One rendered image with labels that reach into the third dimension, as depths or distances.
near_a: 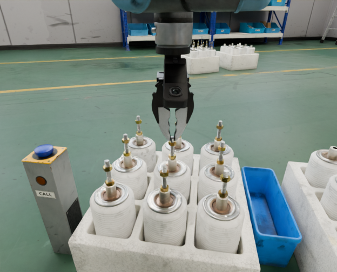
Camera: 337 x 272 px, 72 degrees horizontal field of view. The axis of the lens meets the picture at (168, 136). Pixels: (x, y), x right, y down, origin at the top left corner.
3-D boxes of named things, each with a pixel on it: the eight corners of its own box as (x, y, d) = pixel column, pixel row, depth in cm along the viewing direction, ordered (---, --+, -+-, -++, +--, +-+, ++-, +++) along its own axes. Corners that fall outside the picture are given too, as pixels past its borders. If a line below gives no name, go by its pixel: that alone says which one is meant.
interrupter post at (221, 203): (223, 202, 49) (225, 190, 47) (229, 210, 47) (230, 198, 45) (213, 204, 48) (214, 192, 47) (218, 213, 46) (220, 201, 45)
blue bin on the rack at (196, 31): (183, 33, 519) (183, 22, 509) (199, 33, 529) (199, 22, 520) (192, 34, 477) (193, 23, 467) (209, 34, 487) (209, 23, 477)
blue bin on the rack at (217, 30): (204, 33, 530) (205, 22, 520) (219, 32, 540) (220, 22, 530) (215, 34, 487) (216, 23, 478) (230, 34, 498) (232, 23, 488)
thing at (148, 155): (142, 176, 86) (139, 133, 77) (162, 187, 80) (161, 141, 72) (122, 190, 79) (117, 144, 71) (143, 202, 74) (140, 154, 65)
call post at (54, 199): (76, 256, 65) (49, 164, 50) (53, 252, 66) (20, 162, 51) (87, 235, 71) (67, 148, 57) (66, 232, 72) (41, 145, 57)
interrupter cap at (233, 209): (228, 192, 52) (229, 190, 51) (247, 217, 45) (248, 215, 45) (197, 198, 50) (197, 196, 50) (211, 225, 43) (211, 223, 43)
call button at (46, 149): (48, 160, 52) (46, 153, 51) (32, 159, 53) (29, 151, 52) (58, 151, 55) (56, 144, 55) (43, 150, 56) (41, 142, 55)
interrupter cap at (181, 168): (176, 182, 55) (176, 179, 54) (151, 171, 59) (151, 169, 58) (192, 167, 60) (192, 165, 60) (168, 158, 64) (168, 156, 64)
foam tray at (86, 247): (245, 319, 51) (261, 269, 43) (81, 291, 56) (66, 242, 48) (231, 198, 85) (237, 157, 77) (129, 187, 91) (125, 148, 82)
